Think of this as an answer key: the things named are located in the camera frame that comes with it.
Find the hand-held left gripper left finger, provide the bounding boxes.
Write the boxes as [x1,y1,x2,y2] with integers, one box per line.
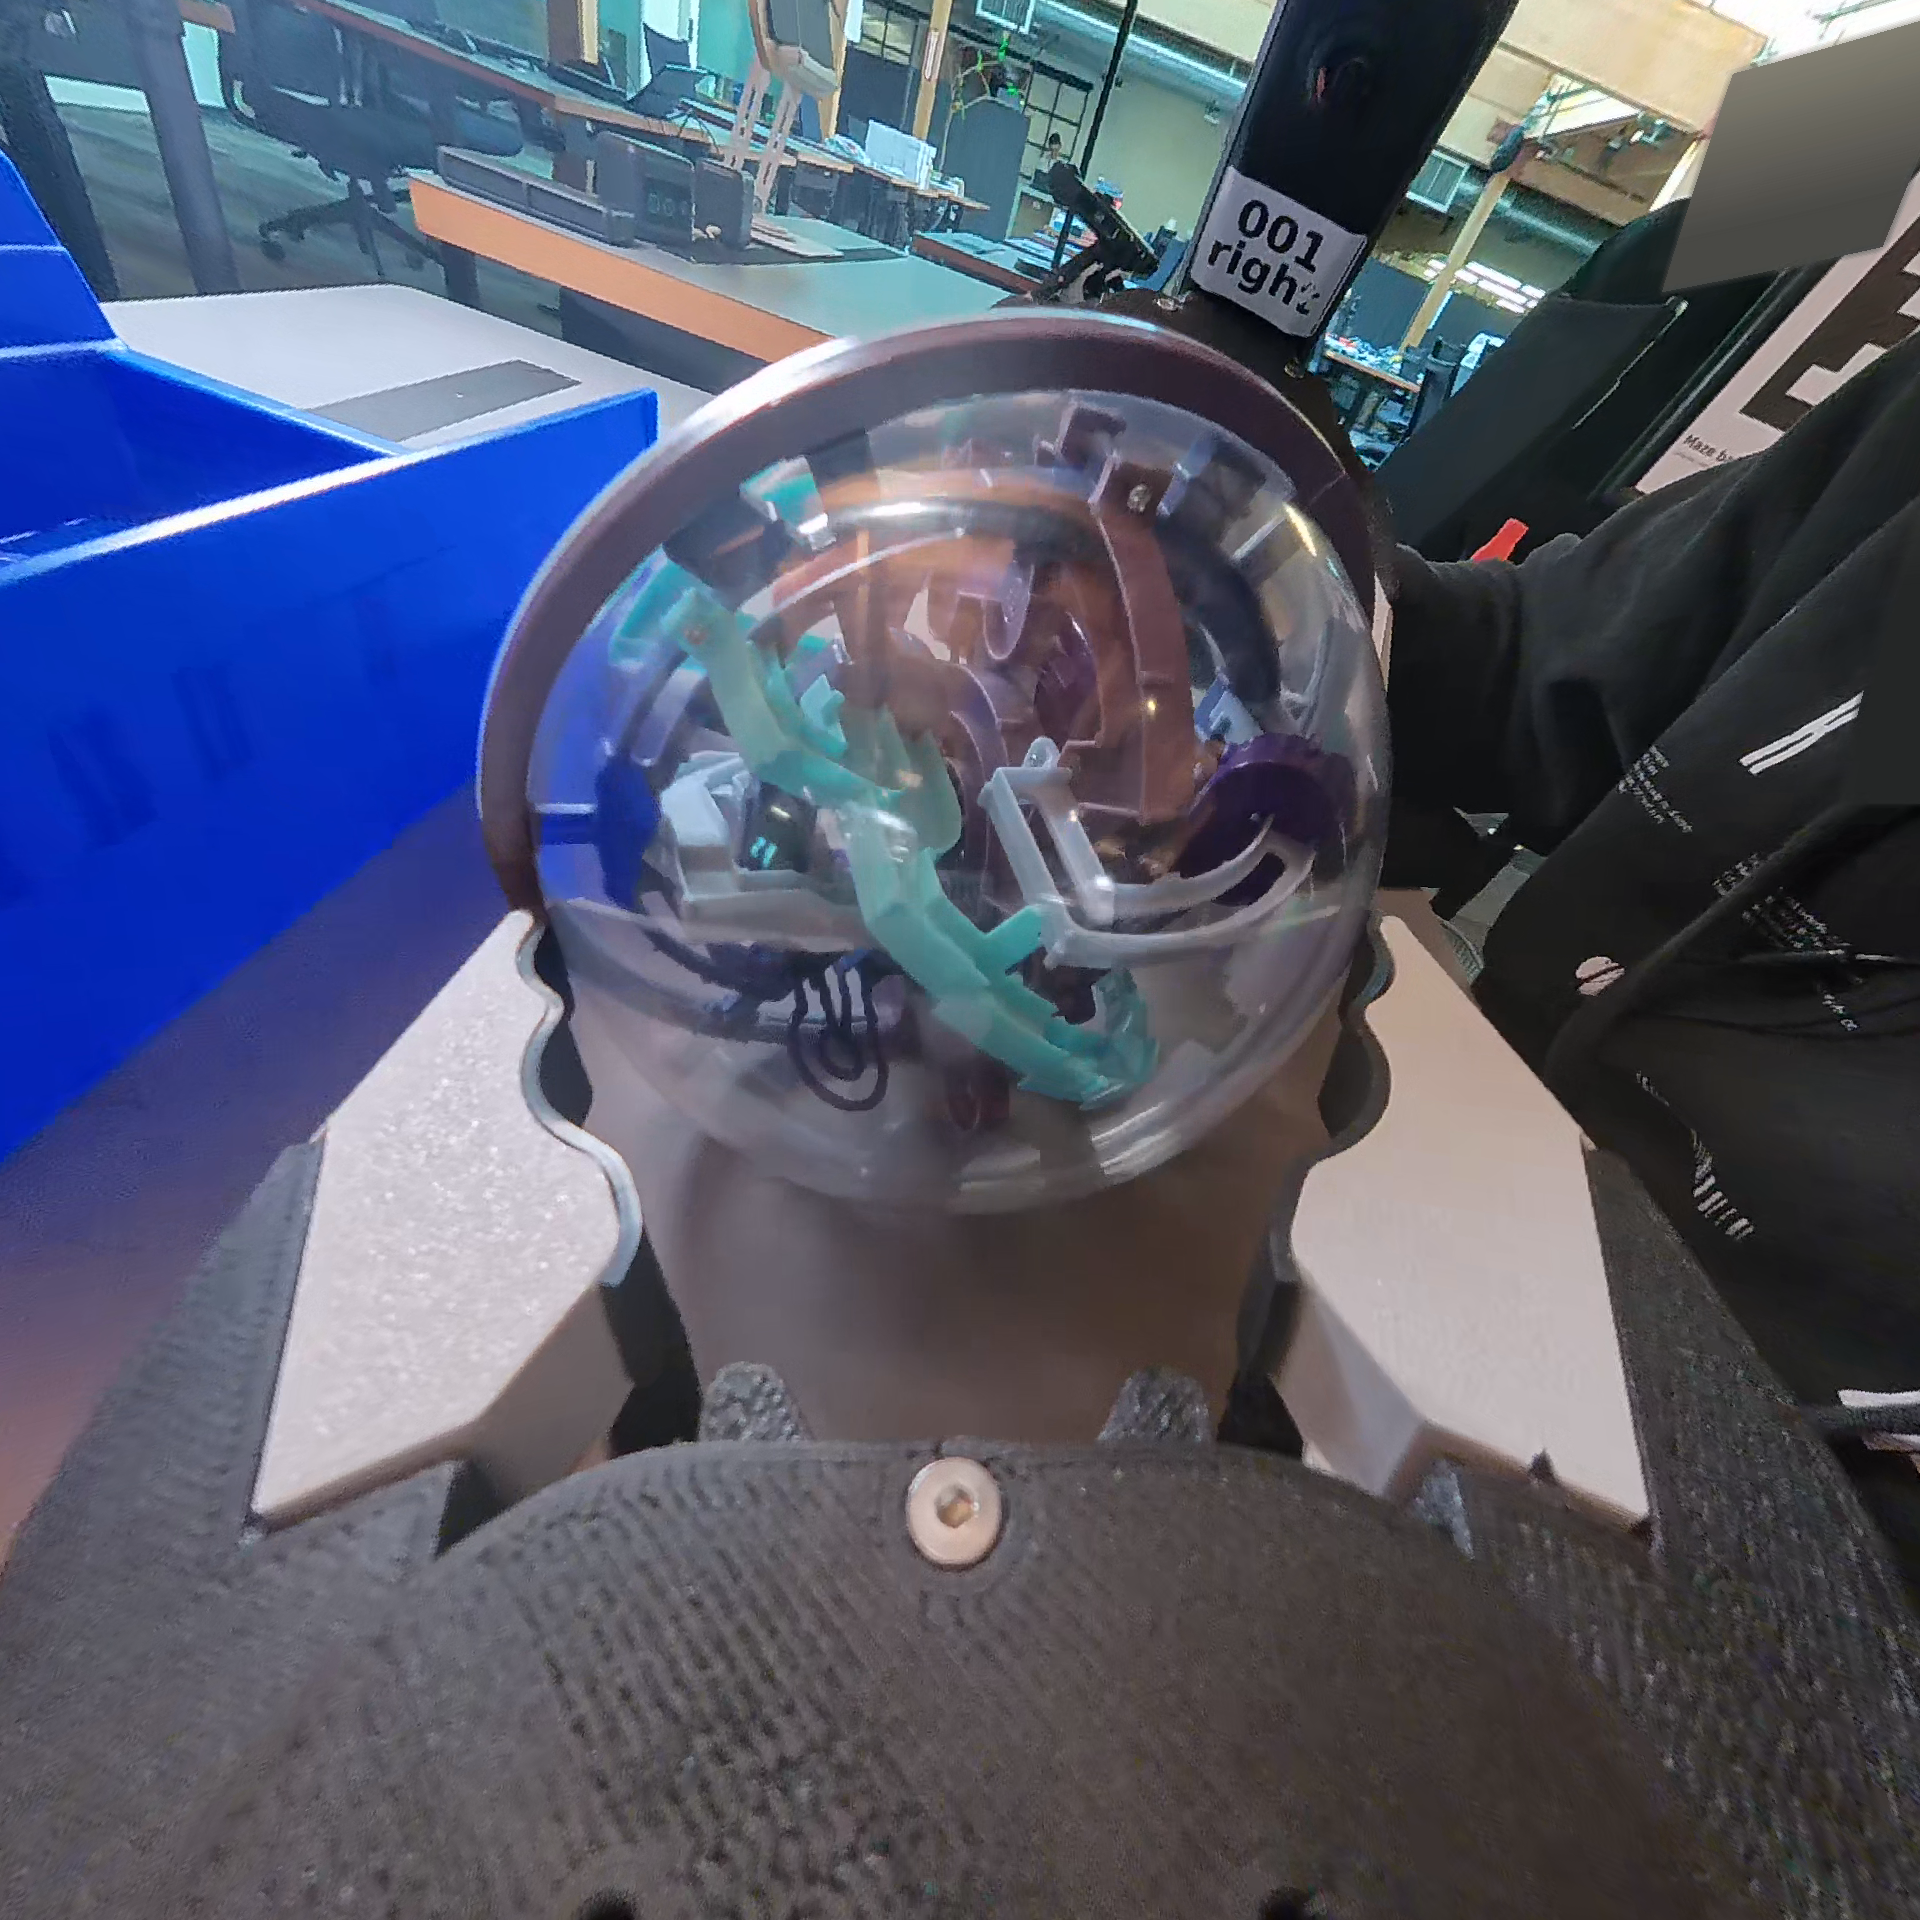
[249,917,698,1532]

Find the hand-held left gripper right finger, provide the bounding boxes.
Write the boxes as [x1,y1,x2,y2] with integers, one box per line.
[1233,917,1658,1538]

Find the blue plastic bin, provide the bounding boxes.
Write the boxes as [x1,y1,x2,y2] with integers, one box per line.
[0,151,664,1165]

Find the clear plastic maze ball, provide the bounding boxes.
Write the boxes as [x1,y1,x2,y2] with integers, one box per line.
[480,311,1397,1211]

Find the black backpack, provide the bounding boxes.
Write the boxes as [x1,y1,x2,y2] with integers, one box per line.
[1472,601,1920,1561]

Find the black-framed marker sign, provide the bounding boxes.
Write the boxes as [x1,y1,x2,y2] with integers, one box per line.
[1637,181,1920,497]

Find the long pale desk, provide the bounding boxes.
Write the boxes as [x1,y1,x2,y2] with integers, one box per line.
[407,176,1039,377]

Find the black office chair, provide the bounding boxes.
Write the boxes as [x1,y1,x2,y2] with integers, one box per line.
[226,0,436,273]

